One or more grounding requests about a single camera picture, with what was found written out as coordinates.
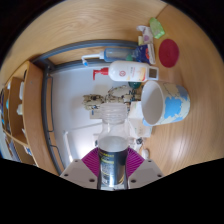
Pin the white desk lamp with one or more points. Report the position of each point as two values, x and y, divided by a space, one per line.
68 146

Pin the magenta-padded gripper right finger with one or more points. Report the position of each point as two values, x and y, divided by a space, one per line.
146 171

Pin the white red-pump lotion bottle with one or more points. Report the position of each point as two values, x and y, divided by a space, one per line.
130 71

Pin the white tissue pack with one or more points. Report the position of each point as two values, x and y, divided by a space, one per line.
136 116

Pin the clear bottle with black label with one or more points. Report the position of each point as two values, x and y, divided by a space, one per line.
113 160

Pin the tree creature figurine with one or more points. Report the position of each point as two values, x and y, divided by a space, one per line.
96 99

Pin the blue packet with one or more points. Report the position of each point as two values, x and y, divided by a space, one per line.
145 54

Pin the white mug with blue print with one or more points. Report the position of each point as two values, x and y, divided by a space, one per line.
173 105

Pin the dark green round container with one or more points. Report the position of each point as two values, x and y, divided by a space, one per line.
134 85

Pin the grey metal shelf frame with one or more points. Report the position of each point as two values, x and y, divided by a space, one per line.
46 110

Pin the wooden shelf unit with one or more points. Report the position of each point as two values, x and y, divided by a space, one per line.
31 110

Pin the blue bent-nozzle wash bottle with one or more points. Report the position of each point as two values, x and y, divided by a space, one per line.
116 54

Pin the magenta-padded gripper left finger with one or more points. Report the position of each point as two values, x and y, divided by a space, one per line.
76 171

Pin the flat round red coaster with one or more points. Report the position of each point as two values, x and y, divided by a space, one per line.
169 53

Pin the small white mouse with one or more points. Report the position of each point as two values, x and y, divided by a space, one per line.
145 153

